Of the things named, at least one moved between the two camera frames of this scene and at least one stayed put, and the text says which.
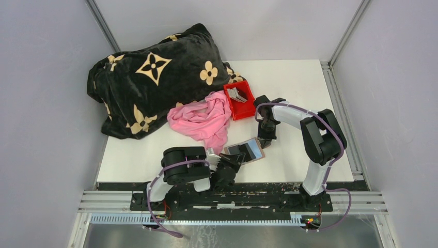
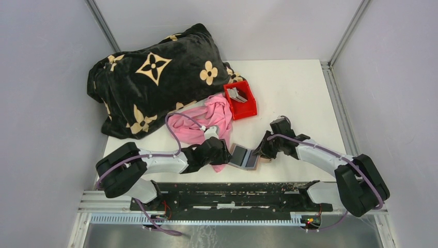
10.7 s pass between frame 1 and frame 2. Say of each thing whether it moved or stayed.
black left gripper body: moved
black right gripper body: moved
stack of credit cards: stayed
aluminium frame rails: stayed
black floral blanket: stayed
